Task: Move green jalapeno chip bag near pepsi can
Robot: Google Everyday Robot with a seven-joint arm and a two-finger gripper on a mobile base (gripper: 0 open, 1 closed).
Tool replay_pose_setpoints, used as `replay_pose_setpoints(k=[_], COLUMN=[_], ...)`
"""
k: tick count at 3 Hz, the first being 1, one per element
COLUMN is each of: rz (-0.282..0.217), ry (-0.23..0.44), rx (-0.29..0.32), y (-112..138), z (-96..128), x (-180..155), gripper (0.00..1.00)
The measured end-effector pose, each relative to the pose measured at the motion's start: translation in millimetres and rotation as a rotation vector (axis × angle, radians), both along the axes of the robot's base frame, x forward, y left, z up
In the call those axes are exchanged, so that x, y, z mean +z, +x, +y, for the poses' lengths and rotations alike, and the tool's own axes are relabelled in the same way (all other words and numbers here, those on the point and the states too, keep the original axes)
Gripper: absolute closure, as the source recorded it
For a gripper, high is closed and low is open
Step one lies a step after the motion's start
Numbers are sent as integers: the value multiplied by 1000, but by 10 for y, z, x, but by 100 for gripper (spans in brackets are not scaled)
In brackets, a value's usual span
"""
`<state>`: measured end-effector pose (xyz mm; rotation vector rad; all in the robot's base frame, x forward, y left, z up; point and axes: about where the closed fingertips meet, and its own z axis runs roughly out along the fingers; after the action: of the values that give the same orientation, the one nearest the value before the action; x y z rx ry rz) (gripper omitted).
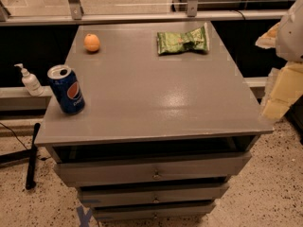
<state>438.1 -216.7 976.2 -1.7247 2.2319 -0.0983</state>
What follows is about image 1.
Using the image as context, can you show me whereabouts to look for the top grey drawer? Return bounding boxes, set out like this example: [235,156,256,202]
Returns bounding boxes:
[54,151,251,187]

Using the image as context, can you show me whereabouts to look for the grey drawer cabinet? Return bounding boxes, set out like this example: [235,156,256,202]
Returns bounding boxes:
[34,20,275,223]

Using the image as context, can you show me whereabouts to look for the white pump sanitizer bottle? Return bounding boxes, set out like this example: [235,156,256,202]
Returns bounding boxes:
[15,63,44,96]

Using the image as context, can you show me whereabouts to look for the bottom grey drawer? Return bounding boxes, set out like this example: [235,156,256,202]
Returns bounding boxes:
[93,201,215,221]

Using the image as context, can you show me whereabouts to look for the black floor cable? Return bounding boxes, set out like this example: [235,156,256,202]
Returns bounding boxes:
[0,122,48,162]

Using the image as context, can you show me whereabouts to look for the grey metal railing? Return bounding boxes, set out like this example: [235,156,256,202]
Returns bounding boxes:
[0,0,295,26]

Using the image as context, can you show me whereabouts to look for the black stand leg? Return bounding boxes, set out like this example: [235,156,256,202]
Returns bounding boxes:
[0,123,40,190]

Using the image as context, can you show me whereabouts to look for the blue pepsi can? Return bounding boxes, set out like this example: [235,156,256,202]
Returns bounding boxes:
[47,65,85,114]

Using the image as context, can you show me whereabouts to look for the middle grey drawer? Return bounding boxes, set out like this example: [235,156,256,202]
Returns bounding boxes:
[78,183,229,207]

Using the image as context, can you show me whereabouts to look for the orange fruit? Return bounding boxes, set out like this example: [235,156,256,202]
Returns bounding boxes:
[83,34,100,52]

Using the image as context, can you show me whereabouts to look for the green jalapeno chip bag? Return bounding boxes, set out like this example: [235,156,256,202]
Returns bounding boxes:
[157,23,210,55]

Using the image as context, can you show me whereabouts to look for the grey drawer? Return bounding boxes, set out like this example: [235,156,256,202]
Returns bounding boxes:
[78,183,229,207]
[54,151,251,187]
[93,201,215,221]

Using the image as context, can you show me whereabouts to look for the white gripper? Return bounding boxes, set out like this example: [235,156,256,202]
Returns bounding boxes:
[255,0,303,120]

